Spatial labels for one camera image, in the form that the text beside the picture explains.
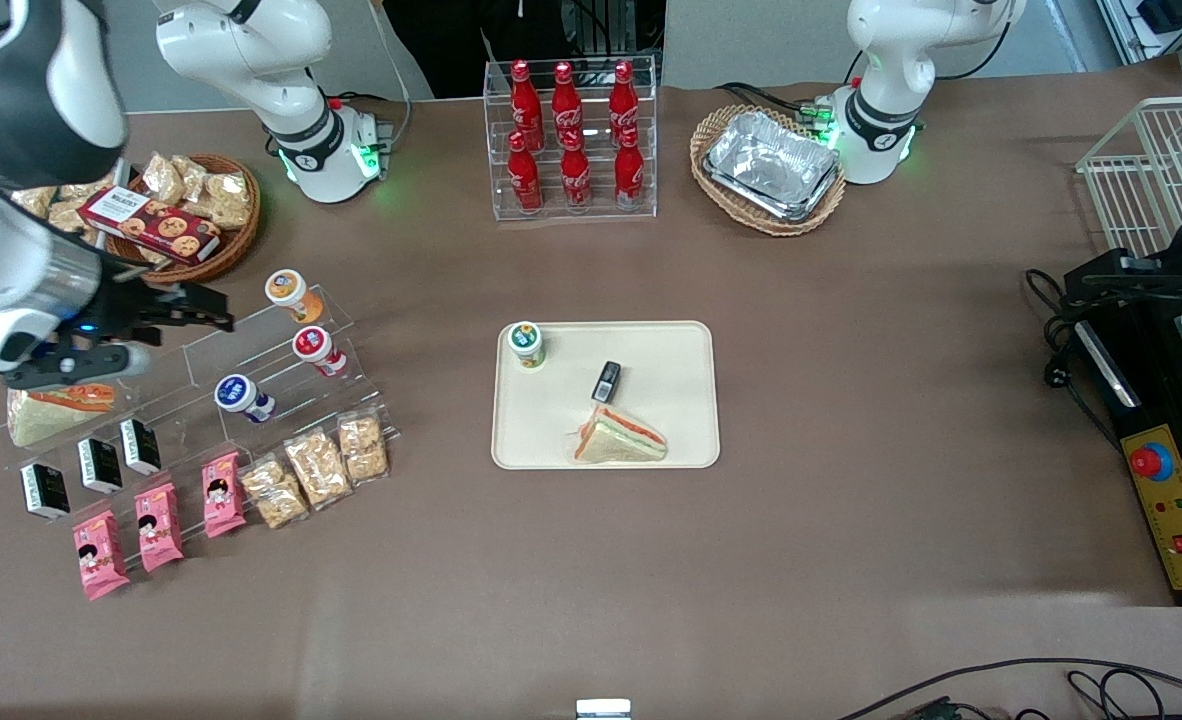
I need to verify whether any round brown wicker basket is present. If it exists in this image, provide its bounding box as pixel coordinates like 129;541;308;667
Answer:
101;152;262;286

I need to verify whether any clear acrylic stepped stand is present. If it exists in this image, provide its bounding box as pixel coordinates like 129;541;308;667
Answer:
179;286;399;481
6;340;242;561

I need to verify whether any wrapped triangle sandwich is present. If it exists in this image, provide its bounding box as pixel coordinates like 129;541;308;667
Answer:
571;403;669;466
6;380;118;448

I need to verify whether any green gum bottle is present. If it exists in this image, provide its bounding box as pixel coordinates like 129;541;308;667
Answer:
507;321;546;370

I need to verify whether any black yellow control box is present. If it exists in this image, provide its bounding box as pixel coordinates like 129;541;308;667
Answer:
1064;255;1182;608

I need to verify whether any orange gum bottle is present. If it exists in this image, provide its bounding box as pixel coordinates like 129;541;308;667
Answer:
264;268;326;325

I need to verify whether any cream plastic tray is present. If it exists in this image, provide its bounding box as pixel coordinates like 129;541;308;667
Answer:
491;320;722;471

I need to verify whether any pink snack packet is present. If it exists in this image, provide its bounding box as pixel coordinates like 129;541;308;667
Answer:
201;451;249;539
134;483;184;573
72;510;131;602

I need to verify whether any aluminium foil tray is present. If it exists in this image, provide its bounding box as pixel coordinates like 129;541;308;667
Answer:
702;110;843;223

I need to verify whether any red gum bottle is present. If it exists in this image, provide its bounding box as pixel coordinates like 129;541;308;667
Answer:
292;325;349;379

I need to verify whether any clear acrylic bottle rack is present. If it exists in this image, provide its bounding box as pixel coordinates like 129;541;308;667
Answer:
483;55;658;223

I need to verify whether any puffed rice bar packet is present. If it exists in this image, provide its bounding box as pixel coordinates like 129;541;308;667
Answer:
284;430;353;512
338;412;392;487
241;455;310;530

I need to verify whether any red cookie box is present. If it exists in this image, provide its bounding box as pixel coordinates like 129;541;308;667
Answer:
78;187;223;266

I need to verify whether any blue gum bottle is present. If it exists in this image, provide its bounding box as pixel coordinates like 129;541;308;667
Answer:
214;373;278;424

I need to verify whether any red cola bottle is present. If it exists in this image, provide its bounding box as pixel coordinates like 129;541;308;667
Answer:
506;132;545;213
608;62;642;147
509;60;544;151
551;62;585;151
614;128;647;211
560;130;593;209

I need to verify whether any light wicker basket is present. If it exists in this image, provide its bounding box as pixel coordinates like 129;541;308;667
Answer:
689;104;848;238

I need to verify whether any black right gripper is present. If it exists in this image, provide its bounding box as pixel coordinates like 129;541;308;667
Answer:
91;282;236;346

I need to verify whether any white wire basket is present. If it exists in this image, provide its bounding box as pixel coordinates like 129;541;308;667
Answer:
1075;95;1182;261

